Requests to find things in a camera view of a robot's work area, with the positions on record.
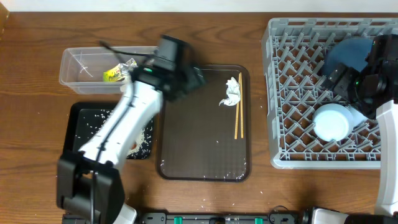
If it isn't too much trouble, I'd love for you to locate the light blue small bowl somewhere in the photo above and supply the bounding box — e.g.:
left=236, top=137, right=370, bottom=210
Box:
left=312, top=103, right=354, bottom=141

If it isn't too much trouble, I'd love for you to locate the grey dishwasher rack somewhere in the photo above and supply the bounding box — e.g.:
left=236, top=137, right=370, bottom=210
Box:
left=261, top=18, right=397, bottom=169

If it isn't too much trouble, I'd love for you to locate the pile of white rice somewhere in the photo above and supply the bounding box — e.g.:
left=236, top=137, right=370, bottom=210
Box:
left=128, top=131, right=147, bottom=156

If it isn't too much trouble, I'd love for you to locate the foil wrapper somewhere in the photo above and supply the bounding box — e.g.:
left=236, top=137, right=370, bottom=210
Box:
left=116, top=58, right=137, bottom=82

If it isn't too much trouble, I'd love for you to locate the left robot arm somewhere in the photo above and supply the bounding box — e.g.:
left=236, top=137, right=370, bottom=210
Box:
left=56, top=35, right=205, bottom=223

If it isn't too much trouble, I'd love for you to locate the light blue cup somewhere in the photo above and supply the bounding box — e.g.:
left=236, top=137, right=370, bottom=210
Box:
left=347, top=105, right=368, bottom=127

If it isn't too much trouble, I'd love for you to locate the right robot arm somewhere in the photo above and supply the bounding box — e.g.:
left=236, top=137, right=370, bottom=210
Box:
left=301, top=34, right=397, bottom=224

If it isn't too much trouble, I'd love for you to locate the black rectangular tray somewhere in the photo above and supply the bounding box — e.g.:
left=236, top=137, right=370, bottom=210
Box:
left=63, top=102, right=155, bottom=159

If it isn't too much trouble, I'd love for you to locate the brown serving tray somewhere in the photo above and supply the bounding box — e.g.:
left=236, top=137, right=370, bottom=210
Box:
left=156, top=65, right=251, bottom=182

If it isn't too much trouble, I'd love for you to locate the clear plastic bin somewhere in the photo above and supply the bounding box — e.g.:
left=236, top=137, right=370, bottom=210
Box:
left=59, top=46, right=157, bottom=95

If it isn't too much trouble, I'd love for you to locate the yellow snack packet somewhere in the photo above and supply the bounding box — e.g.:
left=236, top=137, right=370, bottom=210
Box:
left=103, top=64, right=124, bottom=82

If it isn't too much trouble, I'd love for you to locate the blue plate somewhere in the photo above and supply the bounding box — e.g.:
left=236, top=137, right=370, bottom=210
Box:
left=322, top=37, right=373, bottom=76

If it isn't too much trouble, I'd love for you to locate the wooden chopstick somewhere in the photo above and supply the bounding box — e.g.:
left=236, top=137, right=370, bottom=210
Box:
left=234, top=73, right=241, bottom=139
left=239, top=73, right=244, bottom=139

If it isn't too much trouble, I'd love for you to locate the white tissue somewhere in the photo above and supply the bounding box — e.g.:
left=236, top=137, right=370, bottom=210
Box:
left=219, top=77, right=241, bottom=106

